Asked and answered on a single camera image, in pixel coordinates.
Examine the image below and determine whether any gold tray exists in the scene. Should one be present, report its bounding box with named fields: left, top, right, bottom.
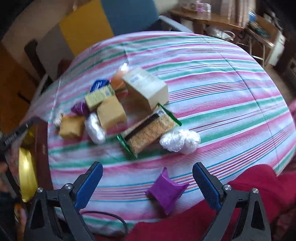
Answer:
left=18, top=131, right=38, bottom=202

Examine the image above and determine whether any purple snack packet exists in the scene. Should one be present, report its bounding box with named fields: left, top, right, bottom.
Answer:
left=71, top=102, right=90, bottom=116

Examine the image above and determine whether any small white plastic bag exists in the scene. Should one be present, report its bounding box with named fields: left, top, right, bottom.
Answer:
left=84, top=113, right=106, bottom=145

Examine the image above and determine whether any green tea box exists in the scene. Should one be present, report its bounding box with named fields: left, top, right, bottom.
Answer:
left=85, top=84, right=115, bottom=110

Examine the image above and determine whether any blue tissue packet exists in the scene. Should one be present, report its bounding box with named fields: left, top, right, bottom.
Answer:
left=90, top=79, right=110, bottom=92

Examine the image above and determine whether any yellow sponge block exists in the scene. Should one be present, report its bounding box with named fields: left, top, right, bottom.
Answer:
left=97, top=95, right=126, bottom=130

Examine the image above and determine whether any white plastic bag ball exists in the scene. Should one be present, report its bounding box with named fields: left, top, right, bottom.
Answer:
left=159, top=128, right=201, bottom=155

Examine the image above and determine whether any green cracker packet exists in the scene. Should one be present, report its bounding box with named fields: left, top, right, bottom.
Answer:
left=117, top=103, right=182, bottom=158

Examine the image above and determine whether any wooden wardrobe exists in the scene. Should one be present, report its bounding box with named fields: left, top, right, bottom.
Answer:
left=0, top=45, right=39, bottom=133

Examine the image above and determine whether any grey yellow blue headboard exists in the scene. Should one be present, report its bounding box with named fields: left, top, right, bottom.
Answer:
left=36, top=0, right=163, bottom=82

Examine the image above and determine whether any orange round container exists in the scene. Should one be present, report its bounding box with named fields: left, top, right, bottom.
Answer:
left=110, top=63, right=130, bottom=91

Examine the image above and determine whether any striped bed sheet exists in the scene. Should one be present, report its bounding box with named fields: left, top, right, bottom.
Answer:
left=26, top=31, right=295, bottom=235

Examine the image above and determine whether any large beige cardboard box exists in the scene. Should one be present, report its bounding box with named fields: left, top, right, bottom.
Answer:
left=122, top=68, right=169, bottom=110

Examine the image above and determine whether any wooden desk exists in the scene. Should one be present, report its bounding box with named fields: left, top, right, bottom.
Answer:
left=169, top=9, right=244, bottom=34

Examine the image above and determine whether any black cable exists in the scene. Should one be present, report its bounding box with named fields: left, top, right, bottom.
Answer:
left=79, top=211, right=129, bottom=236

